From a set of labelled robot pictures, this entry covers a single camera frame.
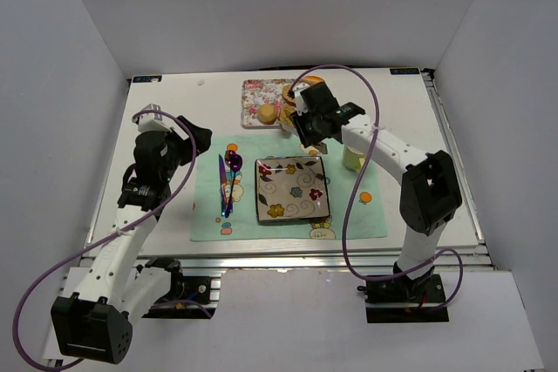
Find aluminium table frame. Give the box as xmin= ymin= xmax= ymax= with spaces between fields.
xmin=80 ymin=67 xmax=496 ymax=321

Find purple spoon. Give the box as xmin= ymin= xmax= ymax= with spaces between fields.
xmin=225 ymin=150 xmax=243 ymax=218

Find glazed bread roll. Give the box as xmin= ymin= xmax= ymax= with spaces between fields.
xmin=301 ymin=76 xmax=324 ymax=85

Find blue left table label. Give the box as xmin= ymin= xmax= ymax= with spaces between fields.
xmin=132 ymin=75 xmax=162 ymax=84

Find small brown bread slice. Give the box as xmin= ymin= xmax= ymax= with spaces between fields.
xmin=277 ymin=105 xmax=296 ymax=133

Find small round bun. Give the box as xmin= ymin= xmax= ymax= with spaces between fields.
xmin=256 ymin=104 xmax=277 ymax=125

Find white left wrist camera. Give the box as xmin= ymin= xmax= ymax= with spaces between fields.
xmin=133 ymin=104 xmax=173 ymax=133

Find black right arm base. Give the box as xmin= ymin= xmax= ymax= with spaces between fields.
xmin=357 ymin=267 xmax=450 ymax=324

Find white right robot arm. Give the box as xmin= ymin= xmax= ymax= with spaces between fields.
xmin=289 ymin=81 xmax=462 ymax=292

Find blue table label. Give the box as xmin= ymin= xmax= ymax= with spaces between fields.
xmin=132 ymin=75 xmax=162 ymax=84
xmin=390 ymin=67 xmax=421 ymax=76

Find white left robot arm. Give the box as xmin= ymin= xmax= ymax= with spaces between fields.
xmin=51 ymin=113 xmax=212 ymax=364

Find floral rectangular tray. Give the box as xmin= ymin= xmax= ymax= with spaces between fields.
xmin=241 ymin=78 xmax=294 ymax=129

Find purple knife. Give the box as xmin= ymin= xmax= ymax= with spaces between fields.
xmin=218 ymin=154 xmax=228 ymax=217

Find blue right table label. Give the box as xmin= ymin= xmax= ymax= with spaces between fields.
xmin=390 ymin=67 xmax=421 ymax=76

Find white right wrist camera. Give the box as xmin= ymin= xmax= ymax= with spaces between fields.
xmin=290 ymin=82 xmax=309 ymax=112

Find yellow-green mug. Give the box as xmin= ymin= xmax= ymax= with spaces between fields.
xmin=343 ymin=145 xmax=366 ymax=172

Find square floral plate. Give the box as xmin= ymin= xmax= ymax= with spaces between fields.
xmin=255 ymin=155 xmax=330 ymax=224

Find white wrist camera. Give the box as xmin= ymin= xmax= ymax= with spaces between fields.
xmin=290 ymin=82 xmax=309 ymax=112
xmin=133 ymin=104 xmax=173 ymax=133

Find large brown bread slice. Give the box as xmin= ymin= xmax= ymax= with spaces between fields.
xmin=282 ymin=85 xmax=296 ymax=106

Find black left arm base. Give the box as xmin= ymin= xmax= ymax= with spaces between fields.
xmin=134 ymin=258 xmax=220 ymax=320

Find mint green cartoon placemat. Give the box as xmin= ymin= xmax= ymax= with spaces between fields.
xmin=189 ymin=132 xmax=389 ymax=242

